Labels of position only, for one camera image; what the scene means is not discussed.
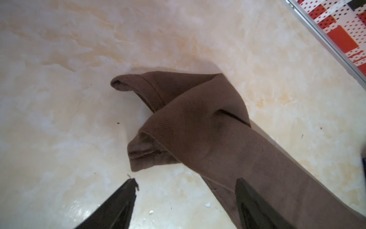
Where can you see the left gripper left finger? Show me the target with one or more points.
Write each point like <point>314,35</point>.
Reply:
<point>116,211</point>

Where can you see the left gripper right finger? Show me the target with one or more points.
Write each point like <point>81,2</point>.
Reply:
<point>254,211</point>

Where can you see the brown trousers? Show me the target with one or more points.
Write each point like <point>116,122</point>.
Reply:
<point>201,121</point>

